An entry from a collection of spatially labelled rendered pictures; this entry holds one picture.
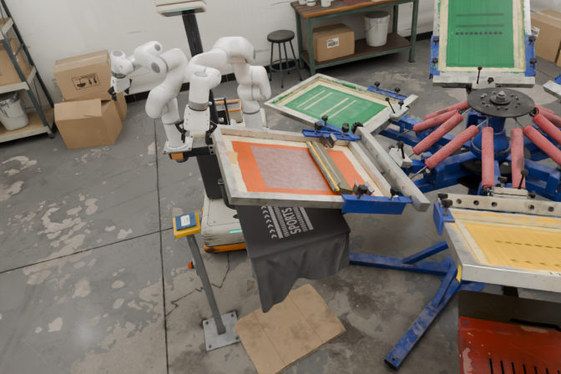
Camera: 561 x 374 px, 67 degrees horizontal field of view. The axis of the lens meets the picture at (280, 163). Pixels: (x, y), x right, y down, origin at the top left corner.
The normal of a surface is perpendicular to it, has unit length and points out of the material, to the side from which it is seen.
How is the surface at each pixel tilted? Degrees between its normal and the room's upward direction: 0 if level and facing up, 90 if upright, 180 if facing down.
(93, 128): 90
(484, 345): 0
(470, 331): 0
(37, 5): 90
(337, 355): 0
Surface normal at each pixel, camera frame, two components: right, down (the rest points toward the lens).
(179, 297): -0.11, -0.80
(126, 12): 0.26, 0.55
